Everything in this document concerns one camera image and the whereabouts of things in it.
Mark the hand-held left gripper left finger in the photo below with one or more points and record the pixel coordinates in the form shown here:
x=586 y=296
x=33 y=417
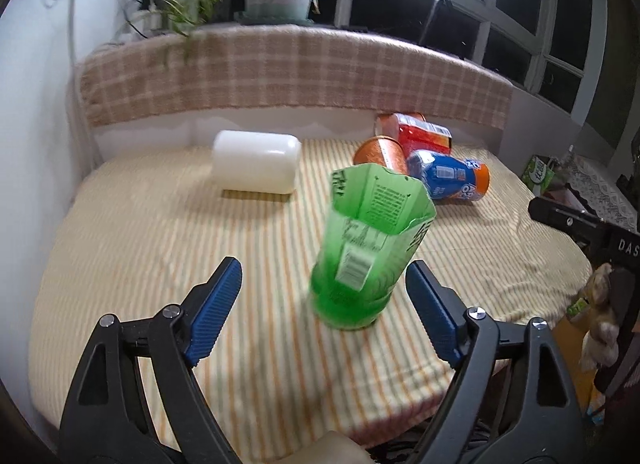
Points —
x=216 y=305

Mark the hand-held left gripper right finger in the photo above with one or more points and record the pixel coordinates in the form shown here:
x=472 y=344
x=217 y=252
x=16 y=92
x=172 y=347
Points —
x=431 y=305

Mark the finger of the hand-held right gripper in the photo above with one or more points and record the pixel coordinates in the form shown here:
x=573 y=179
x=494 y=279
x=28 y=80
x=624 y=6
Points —
x=565 y=219

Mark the green plastic cup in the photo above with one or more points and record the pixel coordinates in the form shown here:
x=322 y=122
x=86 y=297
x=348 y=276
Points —
x=372 y=239

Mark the person's right hand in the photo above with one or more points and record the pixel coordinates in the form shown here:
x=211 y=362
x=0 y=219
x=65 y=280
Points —
x=600 y=339

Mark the white lace cloth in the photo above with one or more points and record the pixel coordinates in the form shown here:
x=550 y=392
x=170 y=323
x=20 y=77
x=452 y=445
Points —
x=605 y=194

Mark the green carton box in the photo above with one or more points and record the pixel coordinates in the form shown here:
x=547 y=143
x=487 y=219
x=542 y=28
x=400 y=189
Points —
x=539 y=173

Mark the striped table cloth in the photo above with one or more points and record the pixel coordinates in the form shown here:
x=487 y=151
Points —
x=210 y=239

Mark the white plastic jar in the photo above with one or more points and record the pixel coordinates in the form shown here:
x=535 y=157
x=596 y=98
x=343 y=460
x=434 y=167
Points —
x=255 y=161

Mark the cream rounded object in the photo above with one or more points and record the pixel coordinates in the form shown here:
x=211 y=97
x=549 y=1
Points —
x=335 y=450

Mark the checked pink blanket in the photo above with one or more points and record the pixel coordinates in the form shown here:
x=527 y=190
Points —
x=300 y=68

